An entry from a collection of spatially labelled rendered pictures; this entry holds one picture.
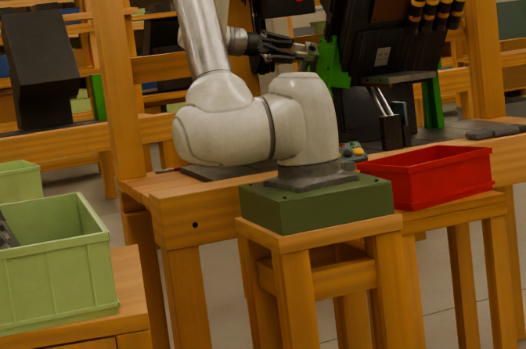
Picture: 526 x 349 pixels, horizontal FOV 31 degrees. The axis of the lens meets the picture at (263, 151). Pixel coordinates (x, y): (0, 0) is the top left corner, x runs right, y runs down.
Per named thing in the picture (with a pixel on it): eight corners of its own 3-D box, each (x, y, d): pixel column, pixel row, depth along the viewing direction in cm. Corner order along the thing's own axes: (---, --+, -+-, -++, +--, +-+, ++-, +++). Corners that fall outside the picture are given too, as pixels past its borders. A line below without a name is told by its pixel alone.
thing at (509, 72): (524, 90, 1353) (519, 37, 1343) (564, 90, 1280) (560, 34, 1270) (454, 102, 1304) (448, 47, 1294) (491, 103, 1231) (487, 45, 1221)
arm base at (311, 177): (375, 176, 235) (372, 153, 234) (298, 193, 224) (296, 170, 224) (333, 170, 251) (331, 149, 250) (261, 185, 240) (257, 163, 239)
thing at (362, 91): (419, 133, 330) (408, 34, 325) (337, 147, 320) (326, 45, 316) (394, 130, 347) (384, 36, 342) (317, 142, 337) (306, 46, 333)
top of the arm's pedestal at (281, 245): (404, 229, 228) (402, 213, 228) (279, 255, 218) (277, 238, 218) (347, 210, 258) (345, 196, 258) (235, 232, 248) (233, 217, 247)
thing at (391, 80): (436, 80, 292) (435, 70, 291) (389, 88, 287) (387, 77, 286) (380, 79, 328) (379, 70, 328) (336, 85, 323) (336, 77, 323)
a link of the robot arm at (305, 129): (351, 158, 230) (341, 67, 227) (279, 170, 225) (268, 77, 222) (326, 151, 246) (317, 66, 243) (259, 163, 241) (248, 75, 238)
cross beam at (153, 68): (464, 39, 366) (462, 16, 365) (130, 84, 326) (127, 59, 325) (458, 39, 371) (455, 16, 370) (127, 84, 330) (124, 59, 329)
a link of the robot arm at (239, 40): (229, 19, 300) (247, 23, 302) (221, 40, 307) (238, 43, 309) (232, 40, 295) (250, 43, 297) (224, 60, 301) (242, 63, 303)
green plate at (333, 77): (349, 105, 302) (357, 39, 301) (325, 101, 299) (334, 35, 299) (334, 104, 313) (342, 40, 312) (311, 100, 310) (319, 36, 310)
